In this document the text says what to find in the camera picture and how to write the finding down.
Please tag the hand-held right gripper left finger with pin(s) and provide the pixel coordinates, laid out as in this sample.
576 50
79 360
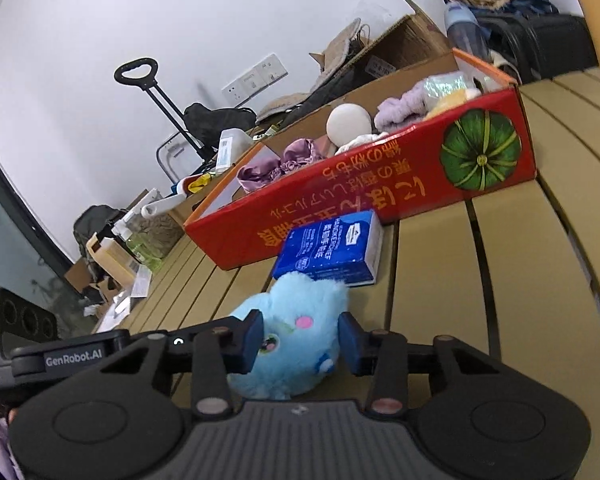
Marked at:
252 342

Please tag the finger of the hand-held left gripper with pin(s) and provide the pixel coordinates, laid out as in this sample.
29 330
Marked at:
182 336

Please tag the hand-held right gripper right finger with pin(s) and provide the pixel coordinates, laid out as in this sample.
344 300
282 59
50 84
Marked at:
350 345

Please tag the blue plush toy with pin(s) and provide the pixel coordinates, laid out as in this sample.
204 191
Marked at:
300 310

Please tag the red cardboard box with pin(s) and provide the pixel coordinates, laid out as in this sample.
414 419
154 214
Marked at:
380 185

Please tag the pink satin cloth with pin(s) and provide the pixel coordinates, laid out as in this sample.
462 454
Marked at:
280 160

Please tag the cream foam ball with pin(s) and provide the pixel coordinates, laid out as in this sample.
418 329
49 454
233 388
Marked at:
349 125

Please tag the lavender fluffy headband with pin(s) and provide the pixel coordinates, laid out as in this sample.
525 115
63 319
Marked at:
400 110

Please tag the person's left forearm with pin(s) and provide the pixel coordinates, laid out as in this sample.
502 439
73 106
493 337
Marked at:
2 447

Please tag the black soft bag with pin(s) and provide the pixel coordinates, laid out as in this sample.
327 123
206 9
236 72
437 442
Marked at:
92 222

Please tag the white paper sheets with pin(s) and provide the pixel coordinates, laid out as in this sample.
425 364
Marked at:
125 300

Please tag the green spray bottle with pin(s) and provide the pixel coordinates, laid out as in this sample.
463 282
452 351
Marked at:
140 249

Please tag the blue tissue packet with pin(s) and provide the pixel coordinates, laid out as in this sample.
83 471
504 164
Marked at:
330 247

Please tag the brown cardboard pieces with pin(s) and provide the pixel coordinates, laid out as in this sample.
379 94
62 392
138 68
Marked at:
107 257

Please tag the yellow packet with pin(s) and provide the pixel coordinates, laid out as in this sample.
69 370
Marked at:
198 183

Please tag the white container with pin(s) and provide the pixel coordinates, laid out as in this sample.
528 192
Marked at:
229 147

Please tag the white knit cloth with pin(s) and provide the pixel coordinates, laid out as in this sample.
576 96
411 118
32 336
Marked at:
361 141

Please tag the black backpack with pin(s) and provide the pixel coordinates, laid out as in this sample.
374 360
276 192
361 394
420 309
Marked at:
215 122

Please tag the folding hand trolley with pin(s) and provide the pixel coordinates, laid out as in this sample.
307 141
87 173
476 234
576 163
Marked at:
167 110

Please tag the clear plastic bag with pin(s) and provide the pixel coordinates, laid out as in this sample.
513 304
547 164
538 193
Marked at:
445 84

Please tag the woven straw bag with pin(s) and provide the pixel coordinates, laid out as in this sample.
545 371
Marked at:
337 45

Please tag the open brown cardboard box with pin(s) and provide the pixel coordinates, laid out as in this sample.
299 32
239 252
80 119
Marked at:
405 35

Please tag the blue water bottle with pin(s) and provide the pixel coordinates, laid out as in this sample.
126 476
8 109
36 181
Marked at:
465 30

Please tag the white wall socket panel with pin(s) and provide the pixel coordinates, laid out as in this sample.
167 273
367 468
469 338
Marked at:
255 77

